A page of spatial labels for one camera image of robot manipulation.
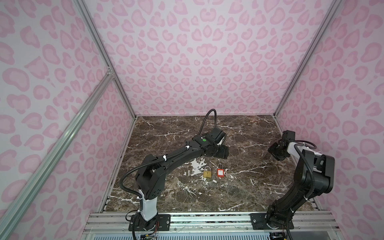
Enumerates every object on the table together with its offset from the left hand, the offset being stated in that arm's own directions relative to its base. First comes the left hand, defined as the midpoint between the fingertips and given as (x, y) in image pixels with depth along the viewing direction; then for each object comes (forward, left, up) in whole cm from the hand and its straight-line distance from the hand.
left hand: (226, 151), depth 81 cm
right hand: (+8, -32, -12) cm, 35 cm away
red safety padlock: (-5, +2, -14) cm, 15 cm away
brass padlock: (-6, +10, -14) cm, 18 cm away
